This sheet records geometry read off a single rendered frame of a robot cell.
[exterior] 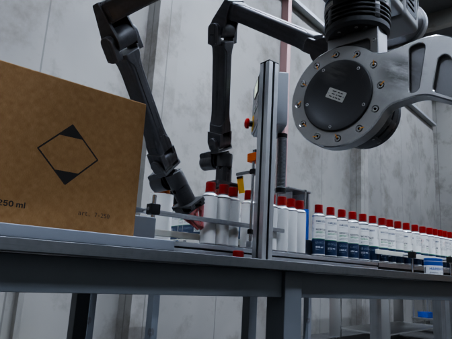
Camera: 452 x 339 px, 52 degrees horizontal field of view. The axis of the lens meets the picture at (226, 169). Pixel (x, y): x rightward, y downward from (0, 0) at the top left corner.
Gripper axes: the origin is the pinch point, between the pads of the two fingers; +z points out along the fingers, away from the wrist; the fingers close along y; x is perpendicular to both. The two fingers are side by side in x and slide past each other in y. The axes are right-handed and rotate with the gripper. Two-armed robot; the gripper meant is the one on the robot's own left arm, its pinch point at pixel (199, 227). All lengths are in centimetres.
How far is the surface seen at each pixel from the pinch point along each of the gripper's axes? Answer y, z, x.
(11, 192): -39, -40, 55
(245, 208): -0.8, 5.1, -19.8
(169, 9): 268, -107, -260
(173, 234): 3.3, -2.1, 7.9
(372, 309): 13, 96, -78
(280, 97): -16, -25, -41
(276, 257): -6.1, 24.1, -18.7
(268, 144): -16.3, -13.9, -26.6
